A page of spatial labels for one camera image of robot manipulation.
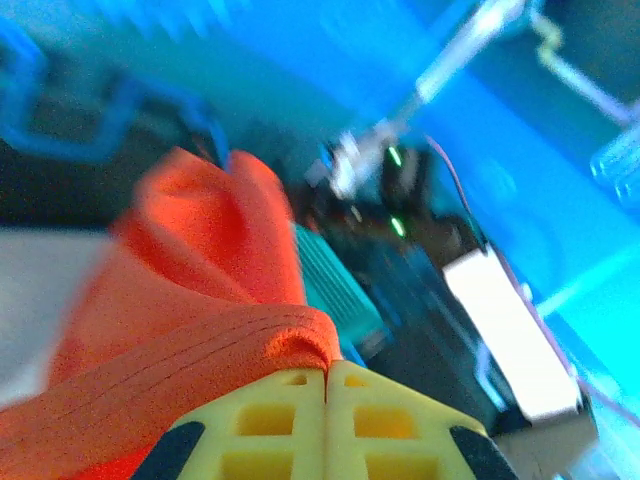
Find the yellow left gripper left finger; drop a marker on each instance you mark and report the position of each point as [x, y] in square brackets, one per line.
[310, 435]

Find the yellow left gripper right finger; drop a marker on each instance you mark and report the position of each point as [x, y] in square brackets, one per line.
[340, 435]

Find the orange t-shirt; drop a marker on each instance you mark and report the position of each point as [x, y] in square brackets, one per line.
[200, 250]

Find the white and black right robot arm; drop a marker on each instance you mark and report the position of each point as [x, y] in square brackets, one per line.
[500, 325]

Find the teal plastic basket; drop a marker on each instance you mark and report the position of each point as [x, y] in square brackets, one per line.
[330, 285]

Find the aluminium frame post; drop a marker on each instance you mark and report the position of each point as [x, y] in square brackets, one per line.
[465, 50]

